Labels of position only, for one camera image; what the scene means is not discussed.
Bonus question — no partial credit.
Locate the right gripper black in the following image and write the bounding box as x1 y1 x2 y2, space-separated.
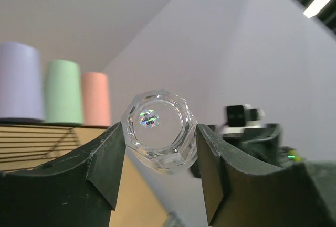
190 123 282 177

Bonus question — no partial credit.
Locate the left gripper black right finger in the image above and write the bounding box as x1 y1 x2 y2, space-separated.
196 124 335 226

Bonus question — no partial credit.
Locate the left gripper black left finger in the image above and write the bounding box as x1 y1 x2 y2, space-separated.
1 123 125 226

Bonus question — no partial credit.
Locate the black wire dish rack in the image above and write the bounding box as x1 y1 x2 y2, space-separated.
1 122 109 172

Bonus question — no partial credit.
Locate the pink plastic cup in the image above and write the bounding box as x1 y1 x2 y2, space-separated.
81 72 111 127

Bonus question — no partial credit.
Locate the green plastic cup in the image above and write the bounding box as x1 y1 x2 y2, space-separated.
44 60 84 125

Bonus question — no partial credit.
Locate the clear glass cup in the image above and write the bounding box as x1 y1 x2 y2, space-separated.
121 89 197 174

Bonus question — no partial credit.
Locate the purple plastic cup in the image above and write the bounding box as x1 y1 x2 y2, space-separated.
1 42 45 123

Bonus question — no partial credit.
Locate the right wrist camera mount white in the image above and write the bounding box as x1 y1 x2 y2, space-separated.
215 104 265 137

